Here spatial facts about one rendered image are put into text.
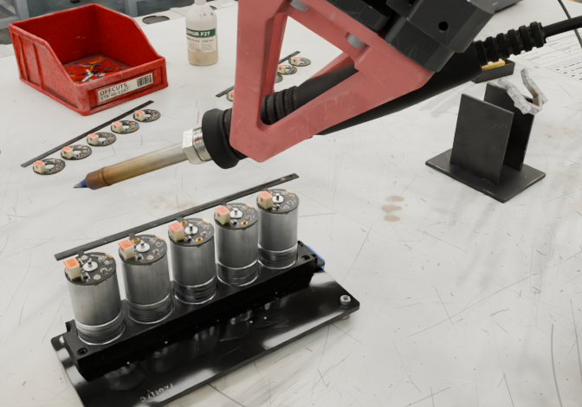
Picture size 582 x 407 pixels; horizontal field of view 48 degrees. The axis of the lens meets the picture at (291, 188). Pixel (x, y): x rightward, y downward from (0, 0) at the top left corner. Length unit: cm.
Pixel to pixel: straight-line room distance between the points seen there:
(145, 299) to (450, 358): 17
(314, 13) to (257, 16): 2
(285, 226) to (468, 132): 21
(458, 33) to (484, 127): 34
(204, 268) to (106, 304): 6
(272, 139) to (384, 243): 23
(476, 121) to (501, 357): 20
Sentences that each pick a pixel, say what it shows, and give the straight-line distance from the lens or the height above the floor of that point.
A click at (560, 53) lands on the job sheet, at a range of 85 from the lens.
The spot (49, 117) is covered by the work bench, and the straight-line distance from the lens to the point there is 65.
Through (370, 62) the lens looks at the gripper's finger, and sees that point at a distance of 21.
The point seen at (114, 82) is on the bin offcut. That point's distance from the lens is 64.
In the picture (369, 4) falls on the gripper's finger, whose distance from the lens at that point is 20.
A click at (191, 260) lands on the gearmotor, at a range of 36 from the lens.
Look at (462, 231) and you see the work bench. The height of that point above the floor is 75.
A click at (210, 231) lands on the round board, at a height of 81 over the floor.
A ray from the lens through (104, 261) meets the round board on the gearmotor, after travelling 35.
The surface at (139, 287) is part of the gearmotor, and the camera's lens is 35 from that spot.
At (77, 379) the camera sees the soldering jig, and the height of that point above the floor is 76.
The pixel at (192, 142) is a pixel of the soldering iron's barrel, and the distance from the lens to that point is 26.
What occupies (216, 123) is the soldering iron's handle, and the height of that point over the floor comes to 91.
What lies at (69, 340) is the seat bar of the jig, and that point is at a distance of 37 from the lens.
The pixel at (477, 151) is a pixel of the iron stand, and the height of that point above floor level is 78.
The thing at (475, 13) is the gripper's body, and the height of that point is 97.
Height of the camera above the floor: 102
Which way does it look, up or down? 33 degrees down
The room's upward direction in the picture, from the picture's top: 1 degrees clockwise
